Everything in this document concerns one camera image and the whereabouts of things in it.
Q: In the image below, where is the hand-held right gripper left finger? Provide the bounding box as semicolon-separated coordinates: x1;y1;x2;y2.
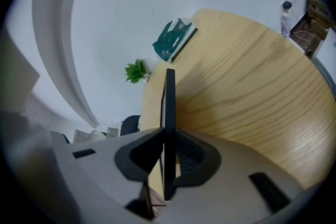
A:
51;127;166;224

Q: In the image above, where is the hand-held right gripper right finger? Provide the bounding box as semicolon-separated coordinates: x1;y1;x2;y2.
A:
165;128;308;224

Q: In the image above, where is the framed deer antler picture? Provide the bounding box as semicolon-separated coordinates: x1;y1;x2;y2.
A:
160;68;176;201

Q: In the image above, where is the round light wooden table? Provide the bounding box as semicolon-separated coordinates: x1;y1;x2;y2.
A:
140;8;336;191

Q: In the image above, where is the black folding chair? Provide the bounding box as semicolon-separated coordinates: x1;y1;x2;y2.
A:
120;115;141;137

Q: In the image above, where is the green potted plant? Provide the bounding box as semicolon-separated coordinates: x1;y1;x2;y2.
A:
124;56;158;84

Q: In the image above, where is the green tissue packet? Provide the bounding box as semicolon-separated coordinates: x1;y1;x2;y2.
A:
152;17;198;62

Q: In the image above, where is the white storage box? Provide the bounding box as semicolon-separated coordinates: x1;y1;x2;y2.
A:
313;28;336;79

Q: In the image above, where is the clear plastic bottle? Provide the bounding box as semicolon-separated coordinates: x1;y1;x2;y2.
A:
280;12;291;37

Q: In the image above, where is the cardboard box with cables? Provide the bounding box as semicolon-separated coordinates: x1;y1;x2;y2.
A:
307;0;333;31

